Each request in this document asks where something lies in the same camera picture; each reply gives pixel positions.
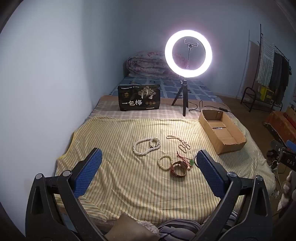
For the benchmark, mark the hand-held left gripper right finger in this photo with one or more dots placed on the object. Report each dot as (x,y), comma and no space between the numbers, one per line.
(211,172)

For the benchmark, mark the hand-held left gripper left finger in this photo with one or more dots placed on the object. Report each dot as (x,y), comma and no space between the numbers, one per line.
(89,171)

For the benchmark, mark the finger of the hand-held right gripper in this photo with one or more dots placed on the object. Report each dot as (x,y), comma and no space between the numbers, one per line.
(277,144)
(291,145)

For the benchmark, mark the cardboard box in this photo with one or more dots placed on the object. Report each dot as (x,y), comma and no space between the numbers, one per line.
(231,148)

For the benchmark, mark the brown leather watch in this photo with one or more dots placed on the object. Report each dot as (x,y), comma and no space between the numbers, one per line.
(182,165)

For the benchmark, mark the beige plush toy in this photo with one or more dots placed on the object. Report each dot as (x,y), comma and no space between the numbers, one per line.
(286,192)

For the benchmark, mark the yellow striped sheet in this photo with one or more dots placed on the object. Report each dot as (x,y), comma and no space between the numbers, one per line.
(115,139)

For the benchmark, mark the yellow box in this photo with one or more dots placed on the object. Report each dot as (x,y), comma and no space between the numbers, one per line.
(266,92)

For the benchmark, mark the black clothes rack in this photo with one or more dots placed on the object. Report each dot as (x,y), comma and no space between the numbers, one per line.
(247,89)

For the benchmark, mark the dark hanging clothes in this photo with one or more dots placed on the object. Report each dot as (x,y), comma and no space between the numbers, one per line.
(279,74)

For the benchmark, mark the black tripod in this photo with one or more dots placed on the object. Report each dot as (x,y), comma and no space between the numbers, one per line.
(184,99)

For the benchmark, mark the checkered blanket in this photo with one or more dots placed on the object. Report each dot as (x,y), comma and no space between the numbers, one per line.
(143,113)

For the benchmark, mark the white striped towel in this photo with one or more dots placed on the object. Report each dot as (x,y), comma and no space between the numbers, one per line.
(266,62)

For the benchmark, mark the brown cardboard panel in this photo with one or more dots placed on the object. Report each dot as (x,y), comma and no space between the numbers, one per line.
(253,64)

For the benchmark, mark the black printed gift box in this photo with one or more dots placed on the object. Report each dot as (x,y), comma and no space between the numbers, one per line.
(138,97)

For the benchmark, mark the blue patterned bed sheet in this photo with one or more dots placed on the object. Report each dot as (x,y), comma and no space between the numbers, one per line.
(166,88)

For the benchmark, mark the phone holder pole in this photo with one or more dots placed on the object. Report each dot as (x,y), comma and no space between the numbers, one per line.
(190,55)

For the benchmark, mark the folded floral quilt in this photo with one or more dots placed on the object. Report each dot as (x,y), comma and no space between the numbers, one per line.
(145,62)

